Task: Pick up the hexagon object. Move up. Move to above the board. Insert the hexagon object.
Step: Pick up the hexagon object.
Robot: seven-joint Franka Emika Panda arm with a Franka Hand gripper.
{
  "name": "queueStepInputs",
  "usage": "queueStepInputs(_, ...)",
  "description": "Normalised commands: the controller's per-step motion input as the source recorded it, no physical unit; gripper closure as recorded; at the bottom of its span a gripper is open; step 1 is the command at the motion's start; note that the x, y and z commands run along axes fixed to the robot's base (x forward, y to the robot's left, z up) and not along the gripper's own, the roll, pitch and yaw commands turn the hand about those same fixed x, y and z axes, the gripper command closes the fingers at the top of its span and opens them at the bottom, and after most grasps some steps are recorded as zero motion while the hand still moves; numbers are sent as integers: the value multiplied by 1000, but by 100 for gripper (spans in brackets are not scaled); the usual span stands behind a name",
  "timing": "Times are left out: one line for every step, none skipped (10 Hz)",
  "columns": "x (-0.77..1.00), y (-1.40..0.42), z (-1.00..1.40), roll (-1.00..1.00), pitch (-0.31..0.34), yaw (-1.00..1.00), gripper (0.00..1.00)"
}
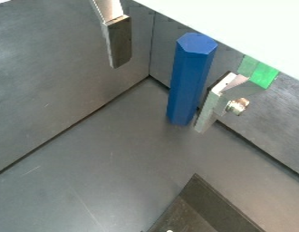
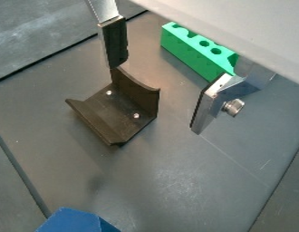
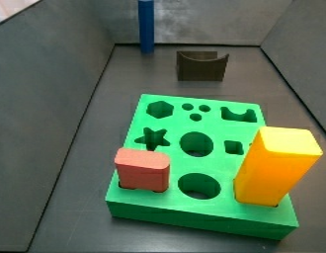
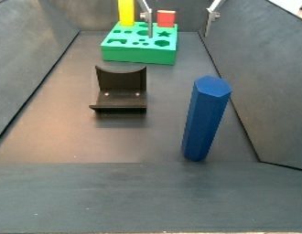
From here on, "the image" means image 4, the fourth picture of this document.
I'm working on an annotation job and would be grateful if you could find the yellow rectangular block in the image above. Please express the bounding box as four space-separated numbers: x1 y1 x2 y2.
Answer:
118 0 135 27

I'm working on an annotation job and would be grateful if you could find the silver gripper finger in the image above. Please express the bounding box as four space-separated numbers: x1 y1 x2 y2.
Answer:
204 0 224 37
137 0 152 37

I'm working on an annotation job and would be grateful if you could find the red rounded block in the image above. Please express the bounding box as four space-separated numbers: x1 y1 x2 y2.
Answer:
157 10 176 27

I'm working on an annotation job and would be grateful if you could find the green shape sorter board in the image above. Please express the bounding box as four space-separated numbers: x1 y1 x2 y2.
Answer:
100 22 177 65

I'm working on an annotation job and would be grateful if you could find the blue hexagonal prism block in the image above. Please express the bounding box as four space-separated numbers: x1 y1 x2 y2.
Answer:
181 76 232 162

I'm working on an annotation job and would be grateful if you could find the black curved stand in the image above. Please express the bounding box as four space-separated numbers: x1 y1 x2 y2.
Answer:
89 66 148 112

